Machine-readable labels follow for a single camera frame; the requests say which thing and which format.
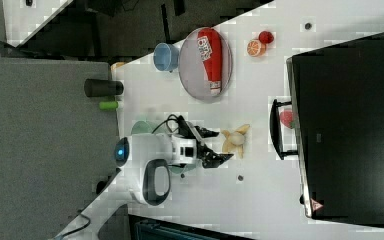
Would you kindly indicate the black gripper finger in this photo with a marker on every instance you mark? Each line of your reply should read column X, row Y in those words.
column 224, row 157
column 206, row 133

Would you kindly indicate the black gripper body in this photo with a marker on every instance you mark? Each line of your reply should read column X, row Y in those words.
column 208, row 157

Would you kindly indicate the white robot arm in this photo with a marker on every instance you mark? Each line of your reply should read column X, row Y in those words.
column 143, row 164

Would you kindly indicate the black toaster oven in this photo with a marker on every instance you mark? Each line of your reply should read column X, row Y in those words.
column 337, row 101

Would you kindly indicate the green mug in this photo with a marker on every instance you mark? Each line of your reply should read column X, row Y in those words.
column 177, row 169

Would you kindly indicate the grey round plate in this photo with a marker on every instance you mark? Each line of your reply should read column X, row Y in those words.
column 192, row 72

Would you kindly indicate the green perforated basket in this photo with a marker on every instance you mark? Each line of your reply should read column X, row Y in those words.
column 145, row 127

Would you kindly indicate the red toy strawberry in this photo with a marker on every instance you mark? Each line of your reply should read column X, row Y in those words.
column 287, row 119

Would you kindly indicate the blue cup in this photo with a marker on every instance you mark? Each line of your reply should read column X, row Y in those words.
column 166, row 57

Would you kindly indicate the red ketchup bottle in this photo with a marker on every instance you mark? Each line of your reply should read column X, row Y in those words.
column 211, row 53

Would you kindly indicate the orange slice toy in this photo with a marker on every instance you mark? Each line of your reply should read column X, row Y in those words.
column 255, row 48

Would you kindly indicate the green cylinder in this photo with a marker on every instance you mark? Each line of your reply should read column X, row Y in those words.
column 108, row 105

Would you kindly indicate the black cylinder lower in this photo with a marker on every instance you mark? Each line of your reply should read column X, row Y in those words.
column 100, row 187

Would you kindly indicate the black cylinder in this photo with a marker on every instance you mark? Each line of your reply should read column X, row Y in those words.
column 102, row 88
column 100, row 187

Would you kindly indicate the red toy fruit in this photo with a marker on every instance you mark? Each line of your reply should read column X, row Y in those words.
column 266, row 37

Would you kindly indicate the black cylinder upper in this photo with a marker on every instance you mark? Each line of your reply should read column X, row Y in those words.
column 102, row 88

